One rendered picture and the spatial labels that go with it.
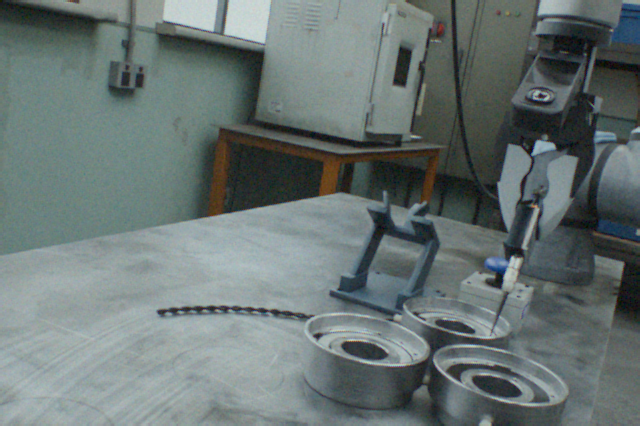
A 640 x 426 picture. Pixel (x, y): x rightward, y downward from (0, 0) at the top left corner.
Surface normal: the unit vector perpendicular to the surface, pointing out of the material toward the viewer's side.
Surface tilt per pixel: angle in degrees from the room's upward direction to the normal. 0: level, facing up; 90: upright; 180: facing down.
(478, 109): 90
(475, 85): 90
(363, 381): 90
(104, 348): 0
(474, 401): 90
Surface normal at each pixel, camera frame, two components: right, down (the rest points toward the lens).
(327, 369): -0.60, 0.06
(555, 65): -0.08, -0.76
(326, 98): -0.42, 0.09
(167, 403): 0.16, -0.97
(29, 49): 0.88, 0.23
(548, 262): -0.29, -0.17
